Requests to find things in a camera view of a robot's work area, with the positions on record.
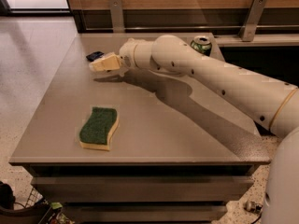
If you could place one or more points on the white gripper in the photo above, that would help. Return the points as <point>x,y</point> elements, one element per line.
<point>127,52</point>

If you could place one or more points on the blue rxbar snack bar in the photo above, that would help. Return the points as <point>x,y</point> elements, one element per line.
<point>94,56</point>

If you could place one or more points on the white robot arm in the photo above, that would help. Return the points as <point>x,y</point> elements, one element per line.
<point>272,103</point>

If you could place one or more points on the green and yellow sponge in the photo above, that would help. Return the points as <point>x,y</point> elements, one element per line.
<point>97,131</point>

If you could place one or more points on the green soda can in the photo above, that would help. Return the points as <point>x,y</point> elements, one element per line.
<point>202,44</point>

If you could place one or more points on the upper grey drawer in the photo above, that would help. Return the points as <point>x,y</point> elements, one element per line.
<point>124,189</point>

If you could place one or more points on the grey drawer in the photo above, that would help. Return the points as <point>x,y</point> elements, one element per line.
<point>124,189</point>
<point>145,213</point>

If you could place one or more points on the grey side ledge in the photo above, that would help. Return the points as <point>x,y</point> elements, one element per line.
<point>282,40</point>

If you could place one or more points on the lower grey drawer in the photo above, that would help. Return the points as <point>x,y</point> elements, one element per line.
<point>145,213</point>

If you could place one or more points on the dark bin with clutter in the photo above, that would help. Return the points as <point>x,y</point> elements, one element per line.
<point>40,212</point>

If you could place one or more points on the black white striped cylinder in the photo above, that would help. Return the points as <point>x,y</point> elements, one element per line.
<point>253,207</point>

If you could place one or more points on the left metal bracket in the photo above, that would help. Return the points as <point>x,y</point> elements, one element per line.
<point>116,14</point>

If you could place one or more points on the metal bracket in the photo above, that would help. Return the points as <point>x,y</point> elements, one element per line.
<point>248,29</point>
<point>116,14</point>

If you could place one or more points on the right metal bracket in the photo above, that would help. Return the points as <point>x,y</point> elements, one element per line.
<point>248,29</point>

